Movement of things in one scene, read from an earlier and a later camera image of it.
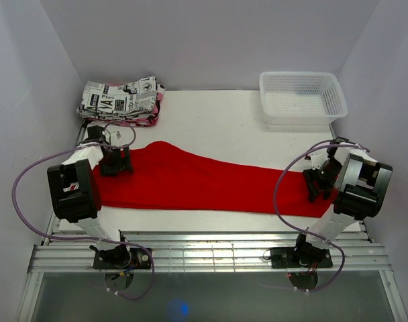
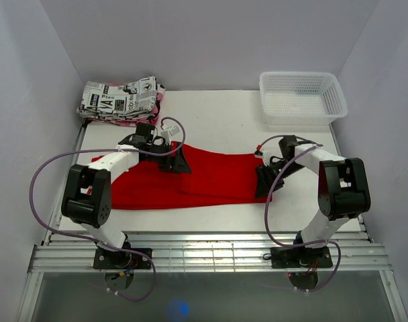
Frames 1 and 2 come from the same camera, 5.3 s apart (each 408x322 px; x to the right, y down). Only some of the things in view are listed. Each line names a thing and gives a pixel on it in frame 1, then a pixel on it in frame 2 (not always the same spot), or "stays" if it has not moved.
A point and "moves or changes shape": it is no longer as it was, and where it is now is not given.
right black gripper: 309,176 → 264,179
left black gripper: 121,164 → 176,163
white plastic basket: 301,98 stays
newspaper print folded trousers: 132,98 stays
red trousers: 168,176 moves or changes shape
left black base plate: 140,258 stays
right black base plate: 286,257 stays
